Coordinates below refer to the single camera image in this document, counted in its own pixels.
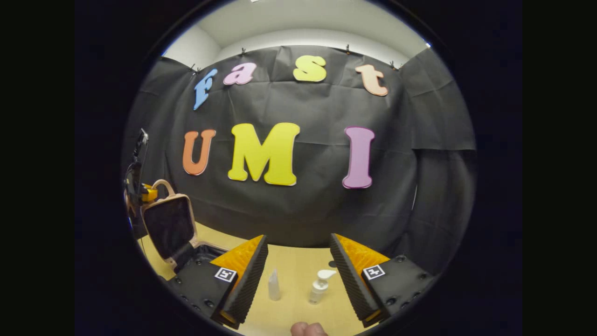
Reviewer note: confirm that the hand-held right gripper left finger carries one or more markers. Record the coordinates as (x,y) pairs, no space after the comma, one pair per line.
(249,289)

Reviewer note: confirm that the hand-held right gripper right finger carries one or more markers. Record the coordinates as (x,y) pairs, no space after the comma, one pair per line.
(352,284)

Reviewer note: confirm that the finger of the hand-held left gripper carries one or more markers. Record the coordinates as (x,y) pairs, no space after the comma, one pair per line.
(150,192)

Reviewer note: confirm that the white squeeze tube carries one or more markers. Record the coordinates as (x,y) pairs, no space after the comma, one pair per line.
(274,287)

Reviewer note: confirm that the white pump bottle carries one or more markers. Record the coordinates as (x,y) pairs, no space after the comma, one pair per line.
(319,289)

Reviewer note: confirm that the beige pink suitcase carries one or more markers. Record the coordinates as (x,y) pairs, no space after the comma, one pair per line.
(170,228)

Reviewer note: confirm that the black backdrop cloth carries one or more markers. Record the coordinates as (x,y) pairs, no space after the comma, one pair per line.
(317,112)

